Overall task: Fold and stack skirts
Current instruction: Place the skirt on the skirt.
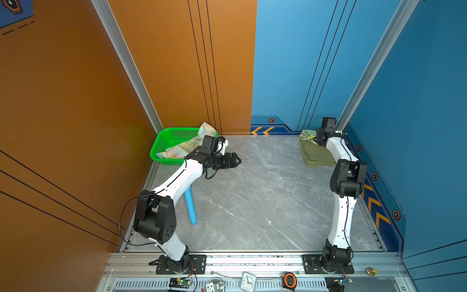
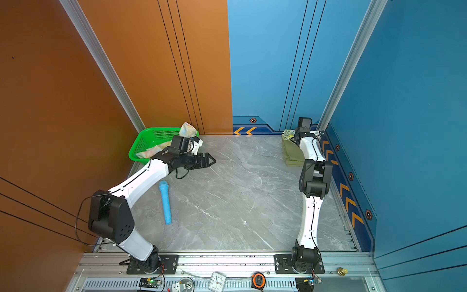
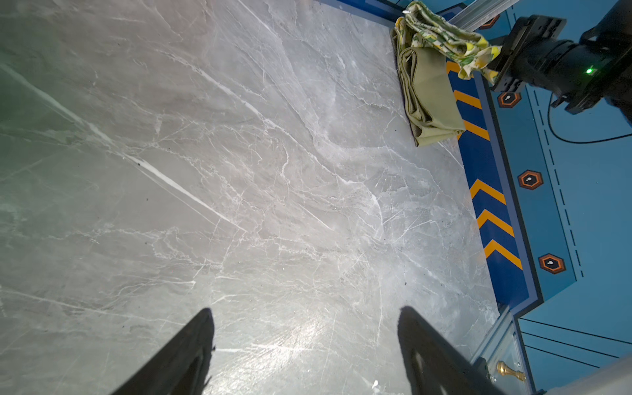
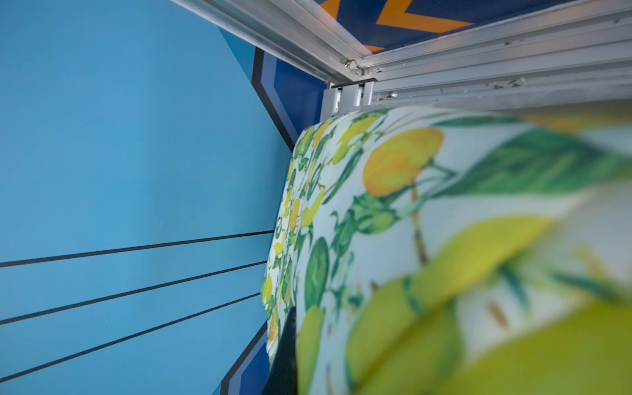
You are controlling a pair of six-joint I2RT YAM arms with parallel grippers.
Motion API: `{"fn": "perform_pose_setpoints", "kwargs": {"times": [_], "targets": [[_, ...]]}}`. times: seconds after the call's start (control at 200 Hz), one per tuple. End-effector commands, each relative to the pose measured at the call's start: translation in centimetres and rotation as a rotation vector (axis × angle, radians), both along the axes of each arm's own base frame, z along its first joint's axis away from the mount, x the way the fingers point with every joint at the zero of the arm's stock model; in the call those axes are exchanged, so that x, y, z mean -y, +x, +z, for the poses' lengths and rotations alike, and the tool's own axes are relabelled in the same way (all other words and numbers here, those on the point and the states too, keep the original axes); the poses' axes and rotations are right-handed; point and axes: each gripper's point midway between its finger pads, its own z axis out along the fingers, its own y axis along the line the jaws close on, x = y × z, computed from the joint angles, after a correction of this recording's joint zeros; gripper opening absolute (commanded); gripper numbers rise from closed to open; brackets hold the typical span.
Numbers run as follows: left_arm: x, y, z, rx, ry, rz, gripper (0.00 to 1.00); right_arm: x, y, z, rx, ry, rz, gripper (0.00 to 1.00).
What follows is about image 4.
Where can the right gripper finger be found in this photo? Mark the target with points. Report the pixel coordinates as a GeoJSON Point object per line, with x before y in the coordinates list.
{"type": "Point", "coordinates": [283, 374]}

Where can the lemon print skirt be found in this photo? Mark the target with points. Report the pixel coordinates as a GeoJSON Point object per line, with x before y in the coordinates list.
{"type": "Point", "coordinates": [436, 251]}

